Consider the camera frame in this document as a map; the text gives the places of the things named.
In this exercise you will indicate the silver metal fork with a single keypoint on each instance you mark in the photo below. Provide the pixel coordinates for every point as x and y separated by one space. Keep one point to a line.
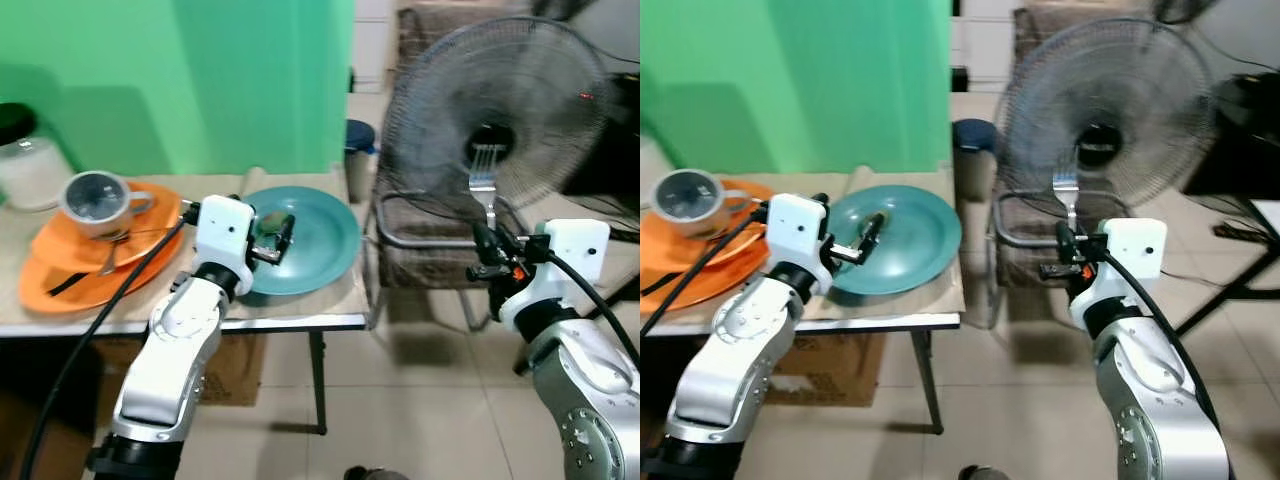
1066 190
485 183

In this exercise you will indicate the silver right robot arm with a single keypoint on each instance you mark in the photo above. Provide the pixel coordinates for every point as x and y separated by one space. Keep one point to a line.
1160 400
585 400

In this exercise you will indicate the teal round plate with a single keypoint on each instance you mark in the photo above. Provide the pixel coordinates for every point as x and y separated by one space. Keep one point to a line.
910 240
320 240

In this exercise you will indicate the beige table with metal legs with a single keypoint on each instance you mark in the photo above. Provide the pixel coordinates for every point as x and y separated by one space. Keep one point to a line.
300 310
900 308

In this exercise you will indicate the grey bin with blue lid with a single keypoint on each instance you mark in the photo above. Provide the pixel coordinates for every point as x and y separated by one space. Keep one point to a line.
972 155
358 155

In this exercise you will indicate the brown cardboard box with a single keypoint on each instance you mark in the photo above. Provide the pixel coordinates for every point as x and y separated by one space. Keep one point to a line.
830 368
235 368

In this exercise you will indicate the black standing fan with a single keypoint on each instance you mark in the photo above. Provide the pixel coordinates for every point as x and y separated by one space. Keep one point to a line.
1150 110
440 110

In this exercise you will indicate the black bulky appliance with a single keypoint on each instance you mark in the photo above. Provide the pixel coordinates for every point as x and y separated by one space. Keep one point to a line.
1240 140
610 150

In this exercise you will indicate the small metal spoon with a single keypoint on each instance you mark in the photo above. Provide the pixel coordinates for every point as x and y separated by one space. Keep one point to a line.
111 255

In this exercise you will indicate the orange plate under cup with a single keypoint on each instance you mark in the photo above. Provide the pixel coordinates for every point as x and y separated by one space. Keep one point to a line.
60 245
665 240

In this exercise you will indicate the orange plate bottom of stack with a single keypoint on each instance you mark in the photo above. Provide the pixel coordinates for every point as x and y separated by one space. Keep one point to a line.
50 292
670 290

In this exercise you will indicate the dark robot foot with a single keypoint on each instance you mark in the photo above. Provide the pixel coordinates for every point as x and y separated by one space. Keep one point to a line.
985 473
375 473

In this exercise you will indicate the white jar with black lid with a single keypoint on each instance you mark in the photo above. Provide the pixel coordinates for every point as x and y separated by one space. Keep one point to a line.
30 170

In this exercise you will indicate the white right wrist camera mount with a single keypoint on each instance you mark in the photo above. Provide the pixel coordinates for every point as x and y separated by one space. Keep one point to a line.
565 262
1128 262

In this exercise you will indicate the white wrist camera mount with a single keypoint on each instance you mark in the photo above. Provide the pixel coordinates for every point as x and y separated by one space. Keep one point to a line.
795 226
224 228
565 262
1128 262

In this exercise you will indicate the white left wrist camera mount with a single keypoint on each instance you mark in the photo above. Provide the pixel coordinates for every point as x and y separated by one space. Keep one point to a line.
795 226
224 228

